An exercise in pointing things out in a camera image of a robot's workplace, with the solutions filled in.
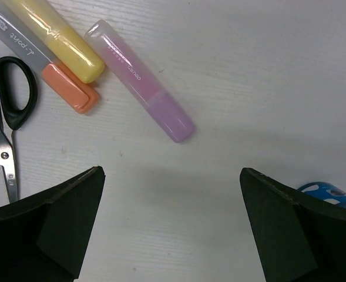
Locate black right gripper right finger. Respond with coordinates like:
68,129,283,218
240,168,346,281

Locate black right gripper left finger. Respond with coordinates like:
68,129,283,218
0,166,105,281

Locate purple highlighter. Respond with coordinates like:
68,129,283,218
84,19,195,143

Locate orange highlighter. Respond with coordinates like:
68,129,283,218
0,1,100,114

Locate yellow highlighter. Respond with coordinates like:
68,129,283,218
4,0,105,84

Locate black handled scissors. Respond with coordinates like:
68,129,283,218
0,56,38,203

